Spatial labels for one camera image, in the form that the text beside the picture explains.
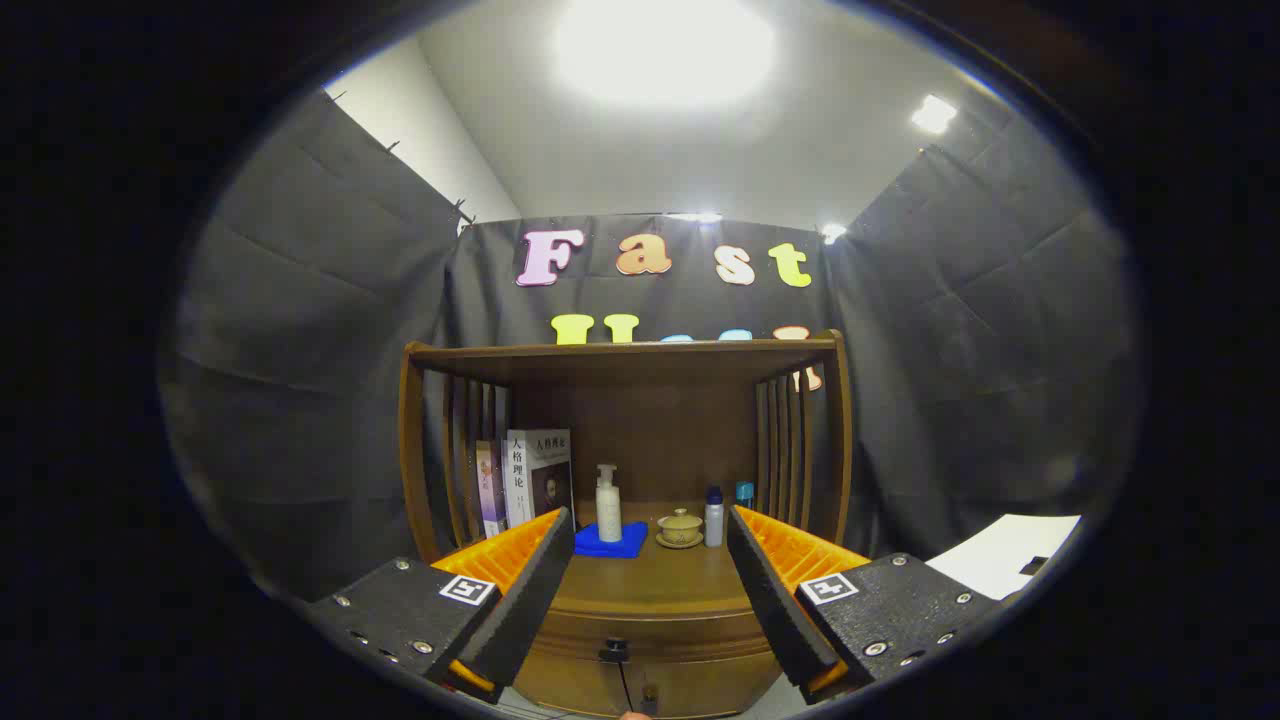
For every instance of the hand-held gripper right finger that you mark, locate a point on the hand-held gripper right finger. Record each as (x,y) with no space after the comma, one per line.
(775,610)

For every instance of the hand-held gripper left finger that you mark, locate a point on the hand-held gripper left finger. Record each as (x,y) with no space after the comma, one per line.
(525,610)

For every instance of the wooden drawer with black knob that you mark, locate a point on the wooden drawer with black knob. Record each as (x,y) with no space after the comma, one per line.
(690,660)

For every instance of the wooden countertop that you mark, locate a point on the wooden countertop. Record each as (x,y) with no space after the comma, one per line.
(650,580)

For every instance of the brown wooden cabinet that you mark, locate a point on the brown wooden cabinet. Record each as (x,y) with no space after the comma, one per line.
(650,420)

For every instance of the folded blue cloth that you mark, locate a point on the folded blue cloth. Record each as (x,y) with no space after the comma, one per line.
(600,545)

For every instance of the white bottle with blue cap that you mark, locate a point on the white bottle with blue cap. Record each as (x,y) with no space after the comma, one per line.
(713,525)

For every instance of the slim blue bottle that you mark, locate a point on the slim blue bottle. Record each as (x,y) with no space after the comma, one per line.
(745,493)

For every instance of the purple book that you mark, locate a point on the purple book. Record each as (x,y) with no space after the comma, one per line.
(490,490)

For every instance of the yellow lidded tea cup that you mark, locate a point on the yellow lidded tea cup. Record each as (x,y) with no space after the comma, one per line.
(680,527)

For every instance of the large white book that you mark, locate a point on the large white book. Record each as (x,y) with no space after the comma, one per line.
(535,480)

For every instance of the white pump bottle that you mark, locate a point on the white pump bottle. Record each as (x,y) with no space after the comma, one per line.
(609,510)

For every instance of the small ceiling light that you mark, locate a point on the small ceiling light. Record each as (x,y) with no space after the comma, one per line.
(933,114)
(832,233)
(695,217)

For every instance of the large round ceiling light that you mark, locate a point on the large round ceiling light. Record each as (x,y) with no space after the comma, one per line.
(660,50)

